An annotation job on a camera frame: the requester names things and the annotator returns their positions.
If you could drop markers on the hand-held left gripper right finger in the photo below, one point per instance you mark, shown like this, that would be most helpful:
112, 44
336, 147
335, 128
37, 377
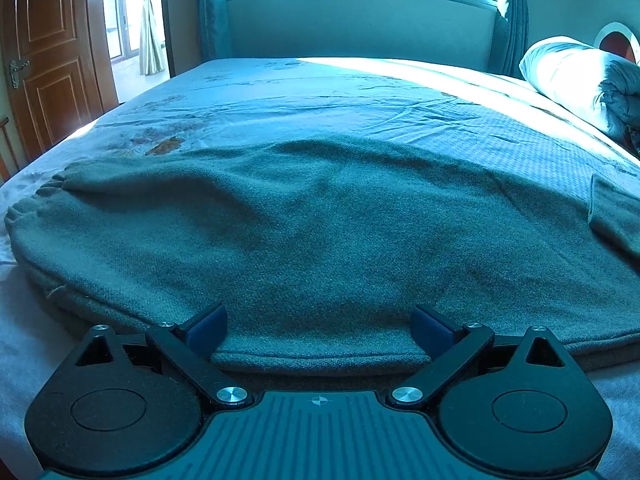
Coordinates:
431, 327

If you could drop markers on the rolled light quilt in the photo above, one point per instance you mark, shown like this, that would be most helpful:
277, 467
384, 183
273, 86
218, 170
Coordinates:
565, 72

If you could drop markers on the white curtain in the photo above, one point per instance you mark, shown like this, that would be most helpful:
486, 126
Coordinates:
150, 20

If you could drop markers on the brown wooden door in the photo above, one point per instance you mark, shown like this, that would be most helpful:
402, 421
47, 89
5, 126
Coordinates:
47, 55

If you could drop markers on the round white-rimmed red panel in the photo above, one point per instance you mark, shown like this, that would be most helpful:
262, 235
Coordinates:
616, 40

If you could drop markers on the bed with floral sheet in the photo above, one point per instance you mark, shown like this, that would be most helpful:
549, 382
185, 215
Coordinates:
360, 95

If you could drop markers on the brown wooden furniture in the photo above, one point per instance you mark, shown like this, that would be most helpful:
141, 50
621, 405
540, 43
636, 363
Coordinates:
4, 150

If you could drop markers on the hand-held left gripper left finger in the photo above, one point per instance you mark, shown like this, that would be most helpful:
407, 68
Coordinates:
209, 327

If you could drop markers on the teal curtain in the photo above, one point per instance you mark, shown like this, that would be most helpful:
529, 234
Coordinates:
512, 20
214, 10

